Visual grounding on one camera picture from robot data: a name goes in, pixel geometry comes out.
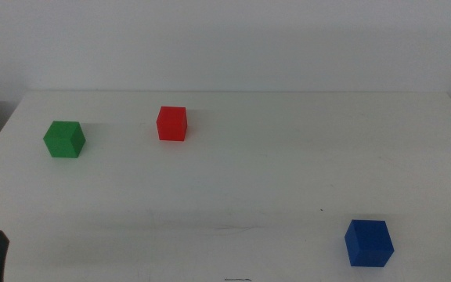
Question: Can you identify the green cube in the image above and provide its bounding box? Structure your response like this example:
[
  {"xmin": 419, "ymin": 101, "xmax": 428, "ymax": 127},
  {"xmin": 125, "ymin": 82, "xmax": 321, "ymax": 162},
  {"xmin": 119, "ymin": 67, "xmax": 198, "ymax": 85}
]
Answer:
[{"xmin": 42, "ymin": 120, "xmax": 87, "ymax": 159}]

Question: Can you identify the red cube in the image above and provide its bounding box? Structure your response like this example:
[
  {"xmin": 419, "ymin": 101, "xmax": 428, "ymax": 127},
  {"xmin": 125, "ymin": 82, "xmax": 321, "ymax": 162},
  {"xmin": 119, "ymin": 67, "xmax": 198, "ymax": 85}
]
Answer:
[{"xmin": 155, "ymin": 106, "xmax": 189, "ymax": 142}]

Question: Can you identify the blue cube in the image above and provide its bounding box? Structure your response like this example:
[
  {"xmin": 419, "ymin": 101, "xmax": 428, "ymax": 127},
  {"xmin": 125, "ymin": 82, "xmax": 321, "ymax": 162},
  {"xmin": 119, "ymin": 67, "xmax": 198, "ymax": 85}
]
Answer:
[{"xmin": 344, "ymin": 219, "xmax": 395, "ymax": 269}]

